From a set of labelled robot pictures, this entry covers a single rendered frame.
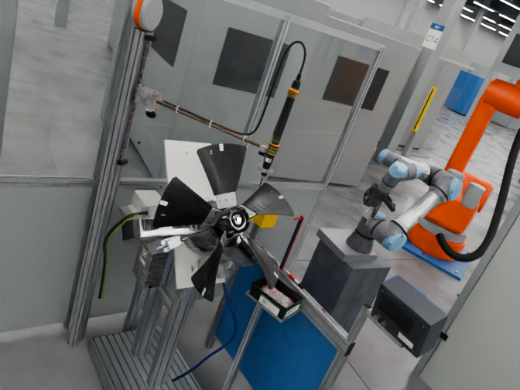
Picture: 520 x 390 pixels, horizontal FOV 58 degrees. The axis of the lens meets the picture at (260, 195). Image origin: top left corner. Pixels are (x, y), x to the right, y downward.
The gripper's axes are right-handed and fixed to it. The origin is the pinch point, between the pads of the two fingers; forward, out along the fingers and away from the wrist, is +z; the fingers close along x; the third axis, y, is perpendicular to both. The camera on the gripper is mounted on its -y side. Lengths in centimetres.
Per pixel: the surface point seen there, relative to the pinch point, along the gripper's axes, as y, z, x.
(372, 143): -107, 197, -378
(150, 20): 129, -48, -7
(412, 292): -11, -18, 55
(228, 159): 76, -14, 17
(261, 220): 47, 30, 2
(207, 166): 84, -9, 21
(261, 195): 55, 2, 14
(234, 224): 64, -3, 42
